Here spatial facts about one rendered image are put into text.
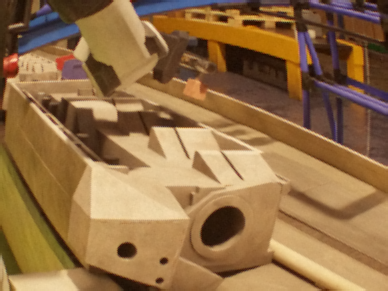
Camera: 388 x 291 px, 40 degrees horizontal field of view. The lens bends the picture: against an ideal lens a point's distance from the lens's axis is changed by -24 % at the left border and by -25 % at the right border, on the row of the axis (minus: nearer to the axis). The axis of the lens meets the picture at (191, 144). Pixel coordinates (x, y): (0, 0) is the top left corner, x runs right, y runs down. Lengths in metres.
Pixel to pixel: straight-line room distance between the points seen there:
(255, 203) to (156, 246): 0.22
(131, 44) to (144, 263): 0.32
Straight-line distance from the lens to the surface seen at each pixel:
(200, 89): 1.34
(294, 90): 6.05
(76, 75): 2.77
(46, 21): 1.40
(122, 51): 0.92
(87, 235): 0.89
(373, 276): 1.09
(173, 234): 0.94
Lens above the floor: 1.29
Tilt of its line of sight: 16 degrees down
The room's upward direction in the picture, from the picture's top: 1 degrees counter-clockwise
